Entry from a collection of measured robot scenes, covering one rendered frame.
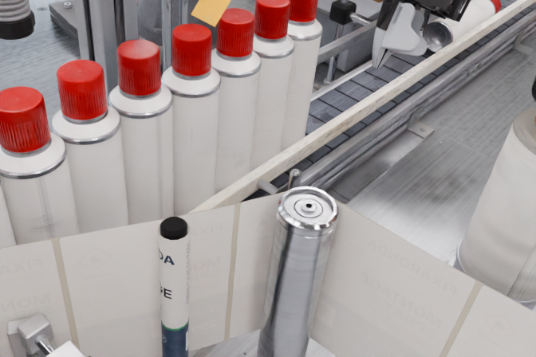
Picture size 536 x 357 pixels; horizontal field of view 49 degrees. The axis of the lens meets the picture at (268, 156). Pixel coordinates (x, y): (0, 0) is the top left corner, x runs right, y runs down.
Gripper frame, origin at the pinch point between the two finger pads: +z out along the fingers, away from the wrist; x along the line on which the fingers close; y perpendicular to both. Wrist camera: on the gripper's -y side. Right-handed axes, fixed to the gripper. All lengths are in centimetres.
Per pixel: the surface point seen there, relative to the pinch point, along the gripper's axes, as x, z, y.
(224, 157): -27.7, 15.0, 2.3
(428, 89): 9.6, 1.0, 5.7
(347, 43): -4.6, -0.1, -2.4
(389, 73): 8.6, 1.3, -0.5
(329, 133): -12.6, 10.2, 4.7
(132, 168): -38.8, 16.8, 1.5
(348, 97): -0.3, 6.5, -0.7
